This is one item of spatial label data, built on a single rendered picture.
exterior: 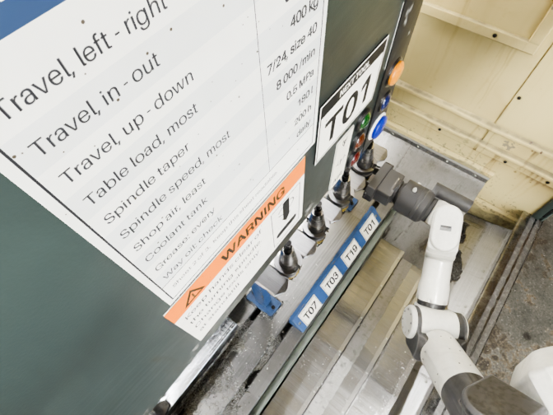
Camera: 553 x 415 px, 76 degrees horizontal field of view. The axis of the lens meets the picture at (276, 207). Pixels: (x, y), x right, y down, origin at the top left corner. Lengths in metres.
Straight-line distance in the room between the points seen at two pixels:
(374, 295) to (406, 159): 0.55
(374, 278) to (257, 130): 1.17
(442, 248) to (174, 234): 0.78
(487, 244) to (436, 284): 0.70
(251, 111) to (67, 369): 0.15
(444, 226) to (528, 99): 0.50
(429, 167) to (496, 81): 0.41
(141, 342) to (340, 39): 0.23
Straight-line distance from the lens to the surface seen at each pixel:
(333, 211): 0.88
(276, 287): 0.80
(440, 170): 1.50
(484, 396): 0.75
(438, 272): 0.95
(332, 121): 0.30
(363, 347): 1.26
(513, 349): 2.30
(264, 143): 0.21
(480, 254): 1.60
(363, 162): 0.92
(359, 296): 1.30
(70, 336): 0.19
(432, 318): 0.93
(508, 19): 1.16
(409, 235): 1.45
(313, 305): 1.08
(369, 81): 0.34
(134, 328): 0.23
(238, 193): 0.22
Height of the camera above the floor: 1.99
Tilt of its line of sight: 62 degrees down
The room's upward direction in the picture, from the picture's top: 4 degrees counter-clockwise
